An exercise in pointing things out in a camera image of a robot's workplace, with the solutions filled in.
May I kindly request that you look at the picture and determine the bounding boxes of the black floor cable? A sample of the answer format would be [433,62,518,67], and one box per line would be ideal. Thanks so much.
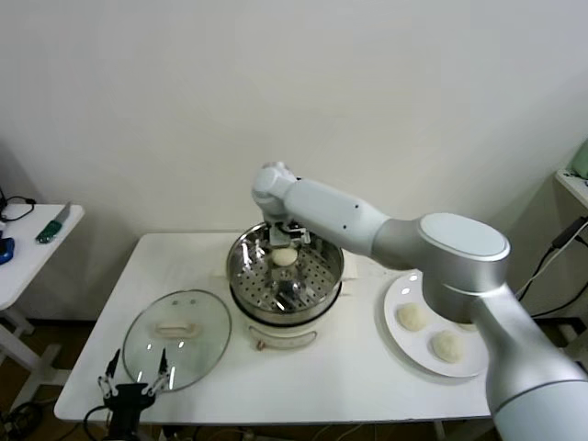
[516,245,588,321]

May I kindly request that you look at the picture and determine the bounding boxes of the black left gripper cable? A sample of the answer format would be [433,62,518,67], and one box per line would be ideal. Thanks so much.
[82,403,111,441]

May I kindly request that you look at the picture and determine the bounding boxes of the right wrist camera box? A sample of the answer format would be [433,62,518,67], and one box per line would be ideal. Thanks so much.
[287,221,310,244]

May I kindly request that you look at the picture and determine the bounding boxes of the white electric cooker pot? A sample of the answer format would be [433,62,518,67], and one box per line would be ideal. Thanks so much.
[210,250,359,354]

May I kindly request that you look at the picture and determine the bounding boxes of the green handled knife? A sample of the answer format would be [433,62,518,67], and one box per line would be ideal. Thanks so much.
[35,201,74,245]

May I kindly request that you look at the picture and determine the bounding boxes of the white shelf rack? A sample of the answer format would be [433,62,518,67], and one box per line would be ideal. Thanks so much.
[553,168,588,364]

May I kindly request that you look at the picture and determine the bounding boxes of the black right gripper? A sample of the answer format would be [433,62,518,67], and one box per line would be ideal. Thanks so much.
[265,223,305,266]

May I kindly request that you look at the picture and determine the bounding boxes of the mint green appliance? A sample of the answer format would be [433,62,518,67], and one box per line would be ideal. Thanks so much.
[573,140,588,179]

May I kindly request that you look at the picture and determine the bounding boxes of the white wall cable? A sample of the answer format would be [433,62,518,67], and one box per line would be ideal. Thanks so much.
[516,229,588,300]

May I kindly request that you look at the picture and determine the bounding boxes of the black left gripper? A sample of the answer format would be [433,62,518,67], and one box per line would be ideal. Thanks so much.
[96,347,170,441]

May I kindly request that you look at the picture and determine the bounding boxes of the perforated steel steamer basket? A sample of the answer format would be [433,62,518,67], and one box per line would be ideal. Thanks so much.
[227,220,345,325]

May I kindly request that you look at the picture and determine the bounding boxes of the black power adapter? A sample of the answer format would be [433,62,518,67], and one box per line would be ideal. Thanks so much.
[550,219,588,252]

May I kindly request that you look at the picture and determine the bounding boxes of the white side table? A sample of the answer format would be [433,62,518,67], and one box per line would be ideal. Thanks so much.
[0,204,86,414]

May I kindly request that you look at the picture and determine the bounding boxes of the blue plastic object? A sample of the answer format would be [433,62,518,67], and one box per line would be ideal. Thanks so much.
[0,237,18,266]

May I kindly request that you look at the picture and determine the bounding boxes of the round glass pot lid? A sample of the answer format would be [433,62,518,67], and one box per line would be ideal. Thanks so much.
[121,288,232,394]

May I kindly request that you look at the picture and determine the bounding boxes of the thin black looped cable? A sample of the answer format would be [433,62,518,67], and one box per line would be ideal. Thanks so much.
[0,186,38,225]

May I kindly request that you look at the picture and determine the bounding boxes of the tangled floor cables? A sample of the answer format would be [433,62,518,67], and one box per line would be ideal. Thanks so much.
[0,401,47,441]

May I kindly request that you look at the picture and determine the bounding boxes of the round white plate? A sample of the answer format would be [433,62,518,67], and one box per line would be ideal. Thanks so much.
[376,270,488,379]

